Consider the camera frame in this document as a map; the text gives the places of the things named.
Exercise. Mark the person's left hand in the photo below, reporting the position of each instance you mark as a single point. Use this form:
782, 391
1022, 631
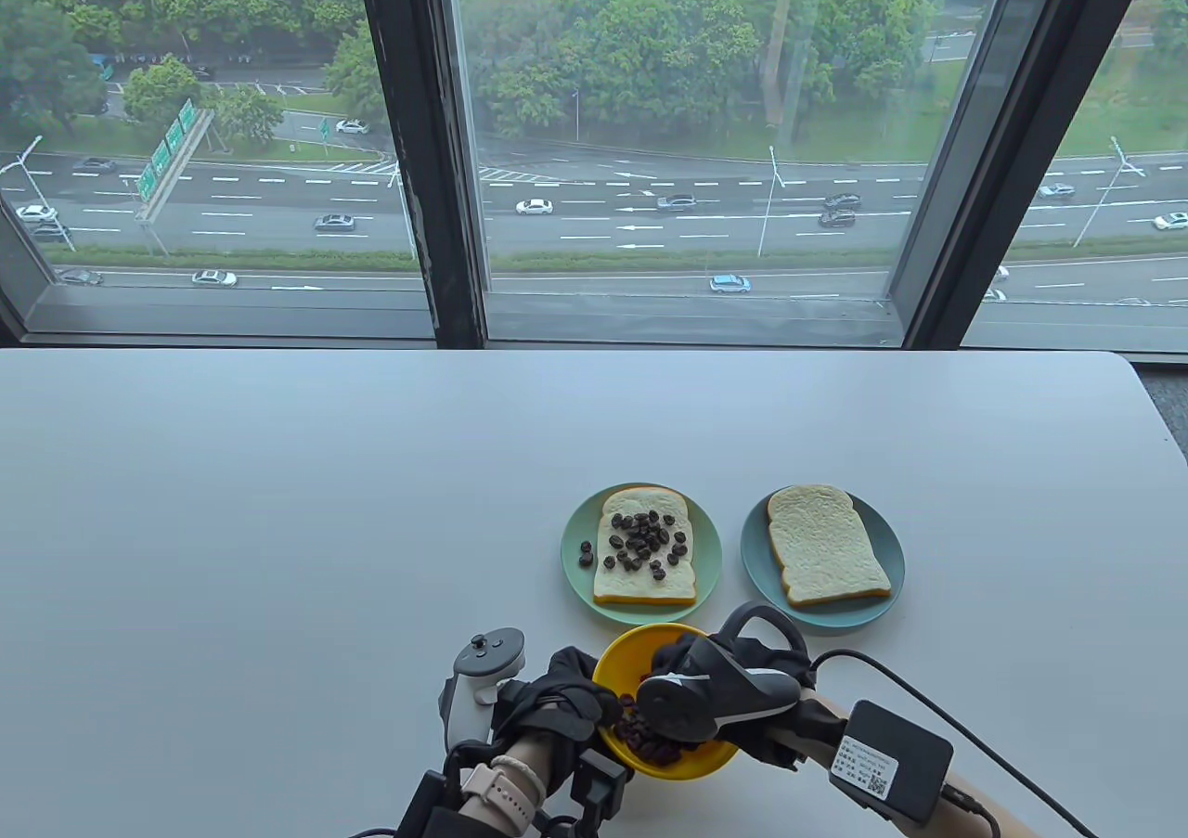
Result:
566, 694

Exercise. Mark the person's right hand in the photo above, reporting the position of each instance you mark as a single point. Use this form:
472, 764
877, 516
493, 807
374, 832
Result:
677, 657

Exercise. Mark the yellow bowl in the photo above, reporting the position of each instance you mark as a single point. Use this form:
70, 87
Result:
622, 657

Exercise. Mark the white toast slice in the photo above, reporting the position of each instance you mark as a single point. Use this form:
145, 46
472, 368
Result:
640, 592
824, 546

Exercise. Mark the pile of dried cranberries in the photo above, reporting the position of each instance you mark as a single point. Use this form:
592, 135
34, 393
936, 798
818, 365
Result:
640, 736

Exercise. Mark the person's left forearm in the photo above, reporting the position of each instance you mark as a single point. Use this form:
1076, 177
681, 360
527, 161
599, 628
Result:
529, 750

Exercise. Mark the grey white handheld controller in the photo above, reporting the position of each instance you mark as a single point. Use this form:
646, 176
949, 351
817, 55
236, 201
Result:
705, 699
483, 666

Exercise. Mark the light green plate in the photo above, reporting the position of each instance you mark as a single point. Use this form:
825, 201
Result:
577, 587

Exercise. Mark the blue plate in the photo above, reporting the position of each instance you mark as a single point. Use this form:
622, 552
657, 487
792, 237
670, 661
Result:
754, 550

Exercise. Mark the black box with white label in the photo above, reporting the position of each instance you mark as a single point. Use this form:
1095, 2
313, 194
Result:
905, 754
432, 805

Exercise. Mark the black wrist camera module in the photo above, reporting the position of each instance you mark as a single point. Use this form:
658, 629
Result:
601, 782

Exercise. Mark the dark window frame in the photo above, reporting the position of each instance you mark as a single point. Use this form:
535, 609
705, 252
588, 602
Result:
408, 133

